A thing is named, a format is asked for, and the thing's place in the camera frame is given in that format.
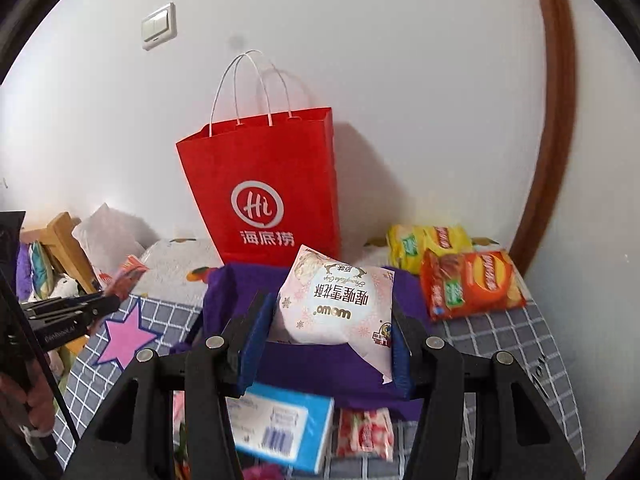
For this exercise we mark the blue tissue pack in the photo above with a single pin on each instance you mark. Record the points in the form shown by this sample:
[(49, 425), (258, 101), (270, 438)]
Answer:
[(282, 426)]

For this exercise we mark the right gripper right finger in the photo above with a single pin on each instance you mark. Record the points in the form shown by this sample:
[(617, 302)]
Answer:
[(516, 435)]

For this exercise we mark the brown wooden door frame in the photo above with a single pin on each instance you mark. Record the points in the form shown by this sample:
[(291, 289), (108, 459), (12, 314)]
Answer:
[(557, 131)]

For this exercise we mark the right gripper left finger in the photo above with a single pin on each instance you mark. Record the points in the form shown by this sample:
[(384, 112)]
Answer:
[(130, 436)]

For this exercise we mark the orange chips bag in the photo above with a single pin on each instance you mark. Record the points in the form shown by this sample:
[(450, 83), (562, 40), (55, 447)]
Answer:
[(469, 283)]

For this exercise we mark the red snack packet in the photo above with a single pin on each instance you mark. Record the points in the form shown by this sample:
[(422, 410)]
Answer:
[(126, 278)]

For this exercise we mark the grey checkered bed sheet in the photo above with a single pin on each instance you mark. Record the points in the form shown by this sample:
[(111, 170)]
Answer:
[(516, 435)]

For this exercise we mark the purple towel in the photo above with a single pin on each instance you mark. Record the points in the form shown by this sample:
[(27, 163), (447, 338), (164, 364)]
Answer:
[(334, 371)]

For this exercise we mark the left hand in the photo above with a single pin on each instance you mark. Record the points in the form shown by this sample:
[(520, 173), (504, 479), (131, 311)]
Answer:
[(33, 408)]

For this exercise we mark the white pink snowflake crisp bag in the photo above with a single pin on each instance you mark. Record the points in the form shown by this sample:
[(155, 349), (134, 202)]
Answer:
[(326, 301)]

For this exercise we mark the wooden chair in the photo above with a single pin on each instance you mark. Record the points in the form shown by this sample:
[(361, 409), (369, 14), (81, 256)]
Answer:
[(64, 250)]

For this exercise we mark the white patterned pillow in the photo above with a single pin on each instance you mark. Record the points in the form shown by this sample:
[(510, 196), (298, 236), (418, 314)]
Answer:
[(178, 270)]

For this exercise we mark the yellow chips bag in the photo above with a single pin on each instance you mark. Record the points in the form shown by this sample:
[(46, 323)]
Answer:
[(408, 244)]

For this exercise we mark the white wall switch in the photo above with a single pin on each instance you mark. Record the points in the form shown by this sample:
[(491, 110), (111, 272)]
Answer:
[(159, 27)]

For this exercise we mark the red white strawberry candy packet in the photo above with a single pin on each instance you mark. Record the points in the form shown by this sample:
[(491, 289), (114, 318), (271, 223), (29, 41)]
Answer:
[(365, 433)]

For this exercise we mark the red paper shopping bag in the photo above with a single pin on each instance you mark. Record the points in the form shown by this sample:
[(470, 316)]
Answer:
[(266, 185)]

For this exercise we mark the white Miniso paper bag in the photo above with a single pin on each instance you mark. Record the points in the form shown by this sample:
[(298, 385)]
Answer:
[(107, 240)]

